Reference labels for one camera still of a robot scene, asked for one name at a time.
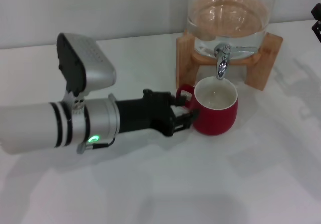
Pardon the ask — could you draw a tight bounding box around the chrome dispenser faucet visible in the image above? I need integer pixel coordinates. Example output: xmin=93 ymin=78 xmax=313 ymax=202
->
xmin=214 ymin=43 xmax=258 ymax=81

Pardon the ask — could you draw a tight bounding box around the glass water dispenser jar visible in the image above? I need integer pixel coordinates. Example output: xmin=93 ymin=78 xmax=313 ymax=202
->
xmin=186 ymin=0 xmax=276 ymax=60

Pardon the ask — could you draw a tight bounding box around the wooden dispenser stand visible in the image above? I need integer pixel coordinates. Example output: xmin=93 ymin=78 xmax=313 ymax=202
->
xmin=175 ymin=30 xmax=284 ymax=92

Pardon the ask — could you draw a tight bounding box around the silver left camera mount bracket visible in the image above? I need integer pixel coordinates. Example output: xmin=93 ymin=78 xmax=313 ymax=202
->
xmin=63 ymin=87 xmax=86 ymax=110

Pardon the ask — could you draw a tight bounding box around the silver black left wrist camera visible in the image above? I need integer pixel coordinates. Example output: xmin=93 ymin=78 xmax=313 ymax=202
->
xmin=55 ymin=33 xmax=117 ymax=97

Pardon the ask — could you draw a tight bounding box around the left gripper cable connector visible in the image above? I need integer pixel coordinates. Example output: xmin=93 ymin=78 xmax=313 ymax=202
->
xmin=76 ymin=136 xmax=116 ymax=155

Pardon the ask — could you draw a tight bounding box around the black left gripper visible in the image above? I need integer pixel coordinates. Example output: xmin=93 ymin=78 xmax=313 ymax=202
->
xmin=116 ymin=89 xmax=201 ymax=137

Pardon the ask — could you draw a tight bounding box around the red ceramic cup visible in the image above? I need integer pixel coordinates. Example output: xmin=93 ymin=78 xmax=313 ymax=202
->
xmin=175 ymin=78 xmax=239 ymax=137

